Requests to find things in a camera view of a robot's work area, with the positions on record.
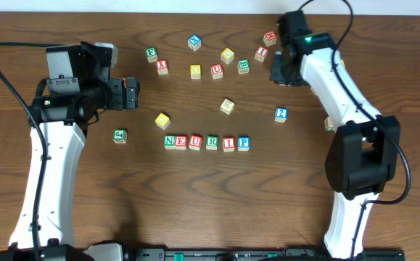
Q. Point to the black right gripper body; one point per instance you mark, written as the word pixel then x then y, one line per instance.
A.
pixel 278 69

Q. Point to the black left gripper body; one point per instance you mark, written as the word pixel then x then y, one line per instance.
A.
pixel 130 93

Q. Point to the green N wooden block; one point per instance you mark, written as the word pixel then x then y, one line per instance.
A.
pixel 170 142

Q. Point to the red E wooden block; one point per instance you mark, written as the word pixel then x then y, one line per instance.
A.
pixel 181 142

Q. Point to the blue P wooden block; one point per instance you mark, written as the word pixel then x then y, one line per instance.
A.
pixel 243 143

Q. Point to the red u block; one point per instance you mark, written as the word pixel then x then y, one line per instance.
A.
pixel 195 142
pixel 216 71

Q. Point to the red i block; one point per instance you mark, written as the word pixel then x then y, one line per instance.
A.
pixel 228 144
pixel 261 53

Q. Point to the green R wooden block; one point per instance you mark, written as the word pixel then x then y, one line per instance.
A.
pixel 211 143

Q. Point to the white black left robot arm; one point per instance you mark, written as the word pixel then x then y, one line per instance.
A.
pixel 45 229

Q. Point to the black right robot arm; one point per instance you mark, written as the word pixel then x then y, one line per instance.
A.
pixel 365 147

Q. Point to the red A wooden block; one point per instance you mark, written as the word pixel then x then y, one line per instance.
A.
pixel 124 82

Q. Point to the red block far top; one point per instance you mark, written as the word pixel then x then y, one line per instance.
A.
pixel 270 38

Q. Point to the green J wooden block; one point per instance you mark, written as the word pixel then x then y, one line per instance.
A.
pixel 119 136

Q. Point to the green B wooden block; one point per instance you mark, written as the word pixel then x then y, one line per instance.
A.
pixel 243 66

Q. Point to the blue 2 wooden block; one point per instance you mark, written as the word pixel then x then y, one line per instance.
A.
pixel 281 114

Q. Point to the yellow block lower left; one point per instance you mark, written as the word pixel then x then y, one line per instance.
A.
pixel 162 120

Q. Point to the red Y wooden block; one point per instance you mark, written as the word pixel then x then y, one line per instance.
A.
pixel 162 67

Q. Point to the green F wooden block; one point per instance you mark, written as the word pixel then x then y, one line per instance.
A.
pixel 151 54

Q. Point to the yellow block centre top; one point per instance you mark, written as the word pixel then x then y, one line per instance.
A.
pixel 227 55

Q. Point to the yellow O side block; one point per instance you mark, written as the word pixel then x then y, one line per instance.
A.
pixel 227 106

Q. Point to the green 7 wooden block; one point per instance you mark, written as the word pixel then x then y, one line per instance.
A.
pixel 328 124

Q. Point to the yellow O top block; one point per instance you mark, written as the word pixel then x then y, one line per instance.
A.
pixel 195 72

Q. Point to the blue X wooden block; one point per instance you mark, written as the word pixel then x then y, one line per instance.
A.
pixel 194 42

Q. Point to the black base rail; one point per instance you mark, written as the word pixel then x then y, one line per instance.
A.
pixel 290 253

